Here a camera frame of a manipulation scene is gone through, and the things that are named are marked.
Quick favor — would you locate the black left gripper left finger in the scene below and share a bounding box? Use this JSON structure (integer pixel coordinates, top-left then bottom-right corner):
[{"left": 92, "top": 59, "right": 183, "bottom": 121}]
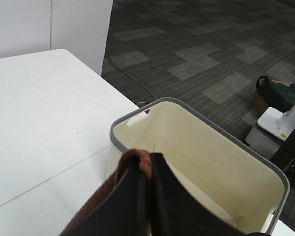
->
[{"left": 62, "top": 157, "right": 148, "bottom": 236}]

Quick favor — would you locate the beige basket grey rim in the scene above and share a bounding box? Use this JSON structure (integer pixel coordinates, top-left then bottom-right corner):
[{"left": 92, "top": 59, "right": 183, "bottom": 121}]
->
[{"left": 106, "top": 97, "right": 290, "bottom": 234}]

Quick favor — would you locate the brown towel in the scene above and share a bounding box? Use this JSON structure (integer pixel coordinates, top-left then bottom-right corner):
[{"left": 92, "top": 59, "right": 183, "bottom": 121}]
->
[{"left": 61, "top": 149, "right": 152, "bottom": 234}]

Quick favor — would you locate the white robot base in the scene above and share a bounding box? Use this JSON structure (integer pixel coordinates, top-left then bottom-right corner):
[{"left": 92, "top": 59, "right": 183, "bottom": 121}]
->
[{"left": 245, "top": 104, "right": 295, "bottom": 160}]

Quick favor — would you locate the green and black bag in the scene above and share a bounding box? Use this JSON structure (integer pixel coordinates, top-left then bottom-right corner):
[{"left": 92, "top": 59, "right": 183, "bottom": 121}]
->
[{"left": 252, "top": 76, "right": 295, "bottom": 113}]

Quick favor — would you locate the grey floor cable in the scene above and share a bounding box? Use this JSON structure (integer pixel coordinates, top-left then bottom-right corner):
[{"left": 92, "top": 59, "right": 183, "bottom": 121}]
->
[{"left": 105, "top": 49, "right": 155, "bottom": 104}]

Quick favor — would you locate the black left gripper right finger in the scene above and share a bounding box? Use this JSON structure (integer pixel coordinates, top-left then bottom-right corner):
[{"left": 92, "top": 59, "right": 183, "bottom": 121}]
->
[{"left": 150, "top": 153, "right": 244, "bottom": 236}]

